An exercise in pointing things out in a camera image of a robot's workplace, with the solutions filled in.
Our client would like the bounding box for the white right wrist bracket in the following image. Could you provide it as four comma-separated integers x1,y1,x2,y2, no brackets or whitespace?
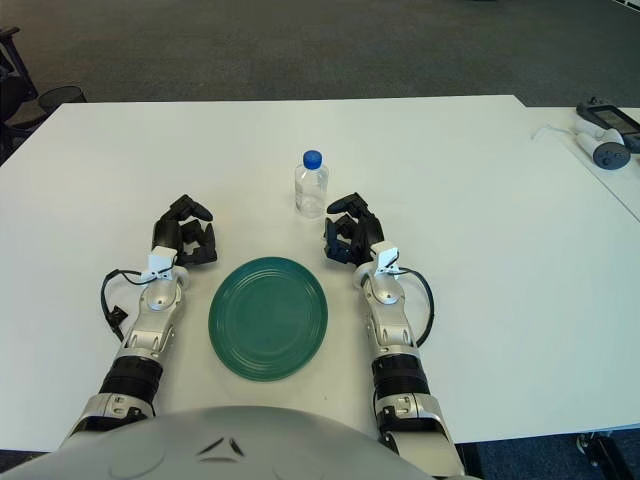
373,241,402,276

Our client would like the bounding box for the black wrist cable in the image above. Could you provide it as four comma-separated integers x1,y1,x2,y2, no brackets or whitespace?
101,269,151,344
397,267,435,347

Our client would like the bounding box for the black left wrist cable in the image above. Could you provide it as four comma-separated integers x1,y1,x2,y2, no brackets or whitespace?
101,269,151,344

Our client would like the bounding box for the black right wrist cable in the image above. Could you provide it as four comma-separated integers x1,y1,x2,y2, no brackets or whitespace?
397,267,435,347

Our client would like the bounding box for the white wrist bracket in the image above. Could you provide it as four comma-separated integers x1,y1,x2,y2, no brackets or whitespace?
373,241,402,276
141,246,177,282

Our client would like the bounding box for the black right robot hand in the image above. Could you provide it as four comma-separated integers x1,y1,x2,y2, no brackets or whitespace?
323,191,386,265

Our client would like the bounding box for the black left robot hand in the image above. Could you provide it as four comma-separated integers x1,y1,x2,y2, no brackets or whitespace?
151,194,220,267

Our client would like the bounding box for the black office chair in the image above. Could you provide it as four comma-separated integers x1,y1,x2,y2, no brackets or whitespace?
0,27,51,166

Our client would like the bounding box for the thin white cable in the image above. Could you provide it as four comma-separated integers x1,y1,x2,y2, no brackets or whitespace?
531,124,576,144

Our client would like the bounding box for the black mesh wastebasket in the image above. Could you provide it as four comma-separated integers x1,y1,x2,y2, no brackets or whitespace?
38,85,89,112

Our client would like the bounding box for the black table leg caster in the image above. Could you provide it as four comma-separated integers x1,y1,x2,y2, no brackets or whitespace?
574,432,626,469

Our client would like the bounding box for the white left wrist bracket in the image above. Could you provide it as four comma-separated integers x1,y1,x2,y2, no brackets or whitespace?
141,246,177,282

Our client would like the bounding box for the grey robot torso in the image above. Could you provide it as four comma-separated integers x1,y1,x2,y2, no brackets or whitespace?
0,405,466,480

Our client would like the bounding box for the clear bottle with blue cap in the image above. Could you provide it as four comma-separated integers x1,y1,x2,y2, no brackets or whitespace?
293,148,330,220

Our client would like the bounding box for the dark handheld screen controller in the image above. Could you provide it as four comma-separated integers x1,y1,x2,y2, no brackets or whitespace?
575,96,640,150

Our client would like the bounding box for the white and grey controller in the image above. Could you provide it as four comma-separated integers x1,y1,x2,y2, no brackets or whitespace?
573,117,632,171

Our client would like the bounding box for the green ribbed plate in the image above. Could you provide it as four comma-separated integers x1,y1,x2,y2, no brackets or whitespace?
207,256,330,384

